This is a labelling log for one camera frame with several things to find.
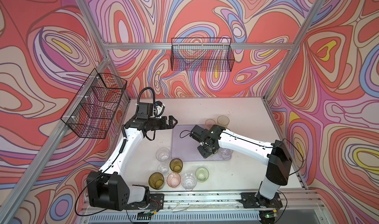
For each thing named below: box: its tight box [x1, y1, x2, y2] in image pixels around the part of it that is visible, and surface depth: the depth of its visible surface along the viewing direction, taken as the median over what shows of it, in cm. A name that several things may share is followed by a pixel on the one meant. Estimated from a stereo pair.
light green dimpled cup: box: [194, 166, 210, 183], surface depth 79 cm
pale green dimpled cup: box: [216, 114, 230, 128], surface depth 95 cm
